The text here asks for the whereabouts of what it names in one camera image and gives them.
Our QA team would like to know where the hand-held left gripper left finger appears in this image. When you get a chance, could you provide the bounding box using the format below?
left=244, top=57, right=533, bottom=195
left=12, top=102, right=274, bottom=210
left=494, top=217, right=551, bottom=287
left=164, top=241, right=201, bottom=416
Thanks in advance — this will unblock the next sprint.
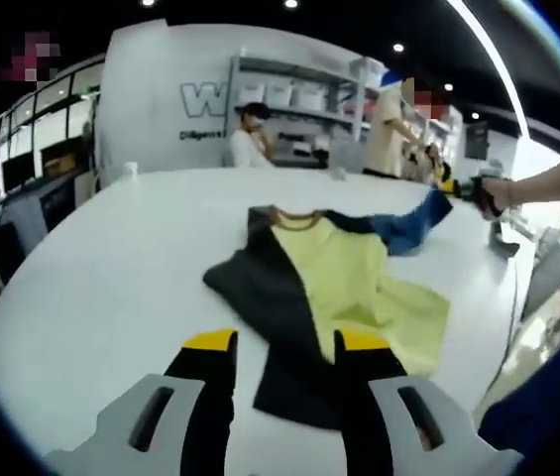
left=42, top=326, right=239, bottom=476

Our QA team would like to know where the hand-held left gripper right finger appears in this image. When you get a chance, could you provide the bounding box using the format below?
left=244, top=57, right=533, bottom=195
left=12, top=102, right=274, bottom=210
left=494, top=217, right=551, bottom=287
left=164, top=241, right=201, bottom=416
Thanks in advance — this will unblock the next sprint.
left=332, top=328, right=526, bottom=476

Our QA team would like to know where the yellow grey blue garment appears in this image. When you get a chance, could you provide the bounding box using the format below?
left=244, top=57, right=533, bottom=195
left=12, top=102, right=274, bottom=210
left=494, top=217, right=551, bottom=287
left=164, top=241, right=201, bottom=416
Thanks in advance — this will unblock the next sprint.
left=202, top=189, right=455, bottom=431

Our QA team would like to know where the person's right hand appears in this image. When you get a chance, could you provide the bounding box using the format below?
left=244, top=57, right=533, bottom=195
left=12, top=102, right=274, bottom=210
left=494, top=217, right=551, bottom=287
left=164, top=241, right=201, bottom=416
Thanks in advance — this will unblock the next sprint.
left=480, top=177, right=516, bottom=212

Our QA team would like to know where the curved ceiling light strip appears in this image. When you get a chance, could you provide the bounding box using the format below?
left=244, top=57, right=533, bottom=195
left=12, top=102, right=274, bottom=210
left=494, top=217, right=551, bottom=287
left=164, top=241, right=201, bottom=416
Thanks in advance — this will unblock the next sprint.
left=447, top=0, right=533, bottom=150

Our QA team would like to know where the person's blue clothing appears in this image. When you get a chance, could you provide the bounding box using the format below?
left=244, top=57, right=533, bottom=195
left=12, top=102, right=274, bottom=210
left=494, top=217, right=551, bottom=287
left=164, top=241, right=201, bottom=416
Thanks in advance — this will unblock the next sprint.
left=476, top=262, right=560, bottom=476

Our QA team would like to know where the grey metal shelf rack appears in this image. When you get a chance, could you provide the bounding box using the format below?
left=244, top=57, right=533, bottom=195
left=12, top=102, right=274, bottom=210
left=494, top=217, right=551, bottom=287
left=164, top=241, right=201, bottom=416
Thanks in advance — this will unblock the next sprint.
left=228, top=53, right=388, bottom=170

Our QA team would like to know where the dark monitor screen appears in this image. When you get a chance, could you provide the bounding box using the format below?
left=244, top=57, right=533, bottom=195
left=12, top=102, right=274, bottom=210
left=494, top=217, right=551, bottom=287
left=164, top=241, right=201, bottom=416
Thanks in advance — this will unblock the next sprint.
left=0, top=152, right=38, bottom=195

